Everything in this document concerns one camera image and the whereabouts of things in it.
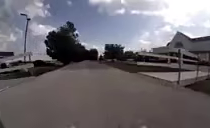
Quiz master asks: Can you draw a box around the group of distant trees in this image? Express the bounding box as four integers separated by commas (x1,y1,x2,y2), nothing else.
103,43,141,62

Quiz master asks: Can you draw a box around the grass strip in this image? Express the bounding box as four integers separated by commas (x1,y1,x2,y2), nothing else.
104,60,181,74
0,63,66,82

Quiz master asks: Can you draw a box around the grey concrete path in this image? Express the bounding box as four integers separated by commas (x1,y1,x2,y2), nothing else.
0,59,210,128

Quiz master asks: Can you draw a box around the large dark tree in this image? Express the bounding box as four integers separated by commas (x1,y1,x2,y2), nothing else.
43,20,100,66

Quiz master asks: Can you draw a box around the dark car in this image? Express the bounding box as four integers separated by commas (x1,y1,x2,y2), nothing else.
32,59,48,67

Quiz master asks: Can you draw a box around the pale concrete walkway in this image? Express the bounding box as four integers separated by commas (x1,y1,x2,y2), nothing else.
136,60,210,88

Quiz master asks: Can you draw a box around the white metal railing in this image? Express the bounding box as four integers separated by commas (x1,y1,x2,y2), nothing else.
136,48,210,86

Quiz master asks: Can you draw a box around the street lamp pole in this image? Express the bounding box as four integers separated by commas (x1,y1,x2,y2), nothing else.
19,12,32,64

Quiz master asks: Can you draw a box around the pale gabled building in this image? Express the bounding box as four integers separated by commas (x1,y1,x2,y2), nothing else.
151,30,210,63

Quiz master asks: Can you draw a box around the grey driveway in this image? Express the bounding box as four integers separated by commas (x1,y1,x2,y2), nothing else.
0,76,36,96

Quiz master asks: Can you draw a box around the low distant building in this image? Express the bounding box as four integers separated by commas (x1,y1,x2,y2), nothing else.
0,49,15,58

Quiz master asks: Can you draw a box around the grass patch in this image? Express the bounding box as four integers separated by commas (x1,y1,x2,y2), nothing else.
185,74,210,98

